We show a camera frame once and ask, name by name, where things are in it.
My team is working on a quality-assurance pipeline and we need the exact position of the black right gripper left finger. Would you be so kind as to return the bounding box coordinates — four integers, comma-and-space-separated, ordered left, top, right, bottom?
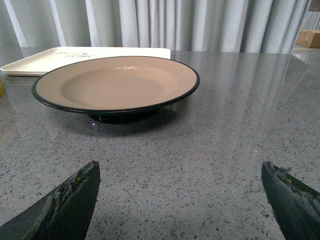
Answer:
0, 161, 101, 240

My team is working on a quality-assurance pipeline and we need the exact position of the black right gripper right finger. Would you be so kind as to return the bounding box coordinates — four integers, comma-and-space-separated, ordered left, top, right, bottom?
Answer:
261, 161, 320, 240

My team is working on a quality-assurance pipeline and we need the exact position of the tan plate with black rim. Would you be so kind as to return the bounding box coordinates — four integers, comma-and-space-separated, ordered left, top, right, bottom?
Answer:
31, 56, 200, 123

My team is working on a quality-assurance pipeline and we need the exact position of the cream rectangular tray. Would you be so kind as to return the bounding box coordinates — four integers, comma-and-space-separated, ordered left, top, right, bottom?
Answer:
0, 46, 171, 77

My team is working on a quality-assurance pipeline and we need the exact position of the yellow rimmed bamboo steamer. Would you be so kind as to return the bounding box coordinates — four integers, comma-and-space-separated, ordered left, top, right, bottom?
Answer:
0, 79, 5, 97

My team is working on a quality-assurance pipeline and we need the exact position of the brown cardboard box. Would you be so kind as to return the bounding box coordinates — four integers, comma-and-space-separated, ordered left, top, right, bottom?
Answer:
295, 30, 320, 49

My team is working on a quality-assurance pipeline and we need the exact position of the grey pleated curtain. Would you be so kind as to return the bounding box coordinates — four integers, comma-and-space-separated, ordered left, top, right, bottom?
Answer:
0, 0, 311, 54

